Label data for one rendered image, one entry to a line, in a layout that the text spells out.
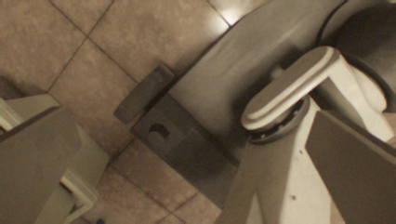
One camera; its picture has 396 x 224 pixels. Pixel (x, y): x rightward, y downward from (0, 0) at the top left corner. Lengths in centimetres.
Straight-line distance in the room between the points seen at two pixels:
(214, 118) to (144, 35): 34
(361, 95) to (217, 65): 28
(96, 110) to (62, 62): 19
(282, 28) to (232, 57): 12
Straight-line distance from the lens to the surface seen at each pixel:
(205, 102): 51
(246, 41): 49
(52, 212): 66
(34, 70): 89
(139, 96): 50
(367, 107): 41
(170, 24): 67
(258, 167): 35
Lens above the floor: 66
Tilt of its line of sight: 70 degrees down
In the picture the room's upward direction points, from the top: 172 degrees counter-clockwise
